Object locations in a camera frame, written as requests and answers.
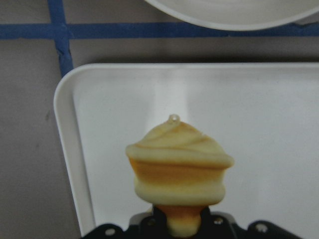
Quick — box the white rectangular tray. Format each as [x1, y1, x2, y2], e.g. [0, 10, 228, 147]
[54, 63, 319, 239]

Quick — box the white plate with lemon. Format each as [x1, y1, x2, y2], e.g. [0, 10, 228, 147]
[147, 0, 319, 31]

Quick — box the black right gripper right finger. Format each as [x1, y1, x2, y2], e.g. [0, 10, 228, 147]
[194, 208, 300, 239]

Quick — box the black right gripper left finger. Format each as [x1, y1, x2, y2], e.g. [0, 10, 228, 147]
[82, 208, 172, 239]

